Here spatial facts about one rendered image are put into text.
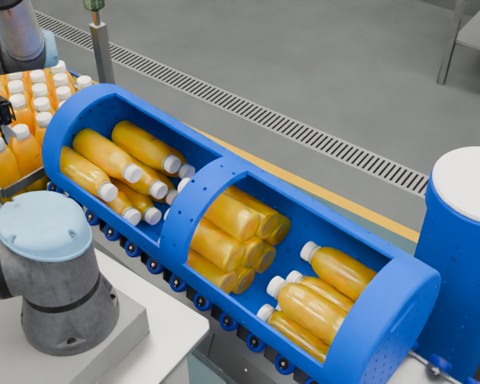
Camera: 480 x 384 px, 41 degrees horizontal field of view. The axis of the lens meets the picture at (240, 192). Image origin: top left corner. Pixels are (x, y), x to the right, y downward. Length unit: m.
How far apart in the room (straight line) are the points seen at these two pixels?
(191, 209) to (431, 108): 2.62
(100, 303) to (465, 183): 0.95
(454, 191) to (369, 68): 2.44
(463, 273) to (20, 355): 1.05
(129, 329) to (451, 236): 0.84
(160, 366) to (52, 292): 0.24
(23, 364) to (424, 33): 3.74
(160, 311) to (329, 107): 2.58
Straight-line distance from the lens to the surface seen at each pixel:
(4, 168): 1.67
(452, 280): 1.67
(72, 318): 0.97
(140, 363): 1.07
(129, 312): 1.05
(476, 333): 1.85
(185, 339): 1.09
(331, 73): 3.87
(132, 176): 1.43
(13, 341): 1.06
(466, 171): 1.64
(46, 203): 0.91
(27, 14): 1.16
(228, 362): 1.40
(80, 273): 0.92
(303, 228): 1.38
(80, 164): 1.46
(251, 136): 3.33
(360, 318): 1.06
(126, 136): 1.52
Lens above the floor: 2.05
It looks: 43 degrees down
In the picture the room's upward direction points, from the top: straight up
